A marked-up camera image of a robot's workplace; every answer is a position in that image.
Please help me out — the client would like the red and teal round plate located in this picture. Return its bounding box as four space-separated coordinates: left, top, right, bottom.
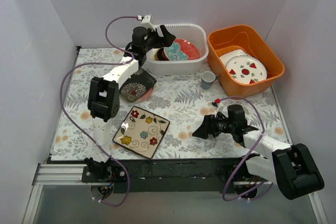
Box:
163 38 201 61

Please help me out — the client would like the black floral square plate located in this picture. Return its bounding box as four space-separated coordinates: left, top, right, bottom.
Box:
119 68 156 102

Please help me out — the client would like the pink round plate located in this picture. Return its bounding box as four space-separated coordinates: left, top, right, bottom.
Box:
120 87 154 103

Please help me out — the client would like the square dark rimmed plate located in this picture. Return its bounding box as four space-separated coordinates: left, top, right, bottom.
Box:
112 106 170 159

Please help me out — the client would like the yellow dotted scalloped plate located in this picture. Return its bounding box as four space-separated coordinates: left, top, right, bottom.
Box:
154 49 159 61

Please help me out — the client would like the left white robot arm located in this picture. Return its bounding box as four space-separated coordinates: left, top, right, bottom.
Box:
85 25 176 182

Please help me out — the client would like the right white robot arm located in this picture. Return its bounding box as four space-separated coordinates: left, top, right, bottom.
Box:
192 104 324 200

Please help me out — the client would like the white plastic bin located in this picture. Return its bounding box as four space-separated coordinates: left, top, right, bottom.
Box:
142 24 209 76

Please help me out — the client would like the white plate in orange bin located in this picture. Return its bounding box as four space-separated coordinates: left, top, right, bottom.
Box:
219 49 247 67

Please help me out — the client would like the orange plastic bin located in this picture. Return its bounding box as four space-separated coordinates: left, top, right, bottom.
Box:
207 25 285 98

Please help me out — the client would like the floral patterned table mat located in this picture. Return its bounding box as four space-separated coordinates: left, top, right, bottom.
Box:
50 47 293 161

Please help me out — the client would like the small grey white cup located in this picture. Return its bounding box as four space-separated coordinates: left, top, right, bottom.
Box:
201 71 217 90

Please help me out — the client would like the watermelon pattern round plate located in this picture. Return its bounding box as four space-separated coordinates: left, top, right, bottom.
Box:
226 56 268 84

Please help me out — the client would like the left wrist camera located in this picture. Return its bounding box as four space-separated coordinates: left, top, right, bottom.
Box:
137 14 155 30

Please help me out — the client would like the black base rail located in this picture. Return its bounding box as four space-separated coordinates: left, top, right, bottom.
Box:
34 157 316 193

